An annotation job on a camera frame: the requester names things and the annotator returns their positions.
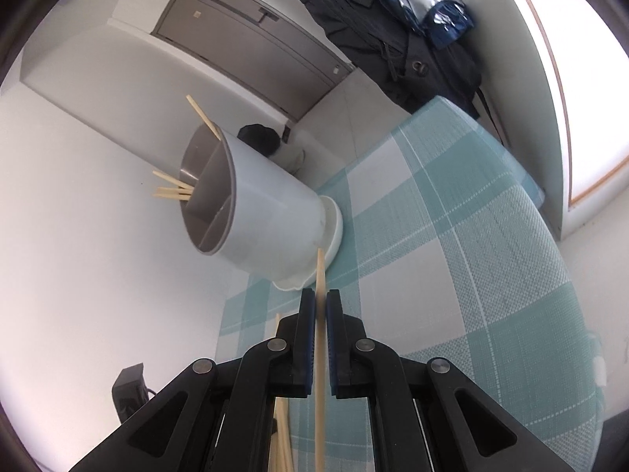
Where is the wooden chopstick in holder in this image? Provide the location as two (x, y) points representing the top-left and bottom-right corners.
(186, 95), (223, 142)
(151, 171), (194, 191)
(154, 186), (193, 201)

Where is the white grey utensil holder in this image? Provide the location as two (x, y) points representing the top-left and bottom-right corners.
(179, 126), (343, 291)

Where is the black jacket pile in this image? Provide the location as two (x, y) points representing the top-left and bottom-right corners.
(238, 124), (281, 158)

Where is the grey entrance door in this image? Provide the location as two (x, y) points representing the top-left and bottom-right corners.
(154, 0), (352, 122)

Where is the black backpack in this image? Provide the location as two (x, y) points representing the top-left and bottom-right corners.
(300, 0), (489, 120)

